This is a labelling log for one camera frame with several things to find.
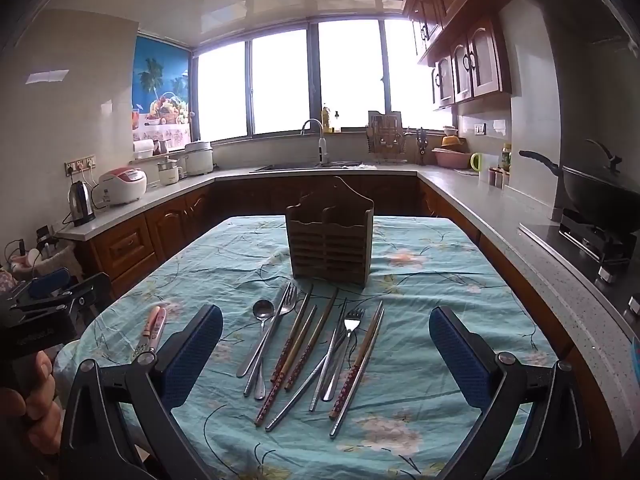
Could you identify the yellow bowl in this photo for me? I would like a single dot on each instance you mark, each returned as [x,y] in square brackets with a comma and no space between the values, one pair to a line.
[450,141]

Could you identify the wooden upper cabinets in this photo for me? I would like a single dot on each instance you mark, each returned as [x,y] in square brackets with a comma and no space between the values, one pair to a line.
[480,55]

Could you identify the seasoning bottle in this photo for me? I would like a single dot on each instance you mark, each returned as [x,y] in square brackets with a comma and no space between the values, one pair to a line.
[506,156]

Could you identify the wooden cutting board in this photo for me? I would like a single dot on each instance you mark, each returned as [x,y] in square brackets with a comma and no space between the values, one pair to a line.
[385,121]

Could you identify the black wok with lid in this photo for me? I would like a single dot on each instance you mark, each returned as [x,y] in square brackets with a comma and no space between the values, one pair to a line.
[600,185]

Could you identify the range hood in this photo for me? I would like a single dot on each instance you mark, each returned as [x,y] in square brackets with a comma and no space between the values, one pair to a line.
[575,0]

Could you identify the grey kitchen countertop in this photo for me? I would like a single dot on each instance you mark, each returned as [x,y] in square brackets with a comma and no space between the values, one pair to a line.
[480,200]

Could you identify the wooden lower cabinets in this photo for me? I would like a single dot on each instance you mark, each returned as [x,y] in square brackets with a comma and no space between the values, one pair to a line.
[165,225]

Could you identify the white wall outlet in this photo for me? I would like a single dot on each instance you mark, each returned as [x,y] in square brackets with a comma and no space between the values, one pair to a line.
[480,128]

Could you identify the gas stove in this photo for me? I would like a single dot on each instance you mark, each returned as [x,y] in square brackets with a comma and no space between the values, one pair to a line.
[590,240]

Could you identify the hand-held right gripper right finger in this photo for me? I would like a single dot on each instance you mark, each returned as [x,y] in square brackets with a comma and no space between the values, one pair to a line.
[457,355]

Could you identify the floral teal tablecloth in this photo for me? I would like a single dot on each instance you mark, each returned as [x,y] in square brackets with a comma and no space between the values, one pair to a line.
[415,285]

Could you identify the red patterned wooden chopstick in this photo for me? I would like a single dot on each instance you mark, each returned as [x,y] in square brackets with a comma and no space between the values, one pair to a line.
[343,390]
[265,409]

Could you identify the wooden utensil holder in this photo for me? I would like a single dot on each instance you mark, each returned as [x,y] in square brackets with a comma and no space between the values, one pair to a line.
[327,250]

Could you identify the tropical fruit wall poster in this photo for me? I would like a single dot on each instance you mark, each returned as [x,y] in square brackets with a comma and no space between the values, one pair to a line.
[160,80]

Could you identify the white container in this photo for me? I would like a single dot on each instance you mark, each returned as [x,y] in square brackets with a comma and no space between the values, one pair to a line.
[144,149]

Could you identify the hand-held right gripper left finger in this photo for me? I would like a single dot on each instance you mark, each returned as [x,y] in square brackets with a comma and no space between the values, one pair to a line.
[195,355]

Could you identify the long metal fork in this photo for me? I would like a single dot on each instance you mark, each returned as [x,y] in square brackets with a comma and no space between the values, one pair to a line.
[288,302]

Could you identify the stainless electric kettle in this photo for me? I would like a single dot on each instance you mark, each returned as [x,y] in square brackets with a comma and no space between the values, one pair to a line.
[81,202]

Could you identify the wooden cabinets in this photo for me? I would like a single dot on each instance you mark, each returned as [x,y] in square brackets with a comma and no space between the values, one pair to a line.
[480,55]
[165,225]

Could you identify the green cup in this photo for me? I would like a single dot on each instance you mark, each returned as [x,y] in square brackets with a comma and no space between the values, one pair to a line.
[476,161]

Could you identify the yellow bottle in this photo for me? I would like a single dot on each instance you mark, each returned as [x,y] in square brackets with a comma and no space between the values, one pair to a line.
[326,117]

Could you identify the knife holder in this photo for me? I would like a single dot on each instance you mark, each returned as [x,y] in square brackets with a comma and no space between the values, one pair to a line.
[422,145]

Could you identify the wall outlet strip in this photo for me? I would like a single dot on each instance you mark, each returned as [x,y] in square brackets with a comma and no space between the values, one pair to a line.
[80,164]

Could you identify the large white rice cooker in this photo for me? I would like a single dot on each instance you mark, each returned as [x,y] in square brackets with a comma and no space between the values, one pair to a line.
[199,157]

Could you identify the red white rice cooker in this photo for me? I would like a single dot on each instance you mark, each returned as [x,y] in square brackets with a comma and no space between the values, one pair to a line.
[122,185]

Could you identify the short metal fork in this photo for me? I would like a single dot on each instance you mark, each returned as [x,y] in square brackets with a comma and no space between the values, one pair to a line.
[354,321]

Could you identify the kitchen window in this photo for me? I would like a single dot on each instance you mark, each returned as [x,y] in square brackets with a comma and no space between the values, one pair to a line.
[280,80]

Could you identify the small white electric cooker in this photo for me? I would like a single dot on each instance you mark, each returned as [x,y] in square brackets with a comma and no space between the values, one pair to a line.
[170,172]

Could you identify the person's left hand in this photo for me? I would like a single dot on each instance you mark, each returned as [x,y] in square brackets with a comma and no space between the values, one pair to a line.
[40,405]

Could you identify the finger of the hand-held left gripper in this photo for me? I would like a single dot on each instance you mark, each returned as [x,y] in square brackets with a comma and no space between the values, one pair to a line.
[92,287]
[50,281]

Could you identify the steel kitchen sink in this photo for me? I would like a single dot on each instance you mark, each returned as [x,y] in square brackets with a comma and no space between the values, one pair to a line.
[300,166]

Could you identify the pink basin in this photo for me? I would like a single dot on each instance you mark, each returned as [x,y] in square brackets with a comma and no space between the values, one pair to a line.
[447,158]

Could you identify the chrome sink faucet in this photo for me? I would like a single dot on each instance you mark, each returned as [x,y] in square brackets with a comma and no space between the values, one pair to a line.
[320,147]

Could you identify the metal spoon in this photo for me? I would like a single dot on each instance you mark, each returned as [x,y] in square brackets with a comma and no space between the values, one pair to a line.
[262,308]

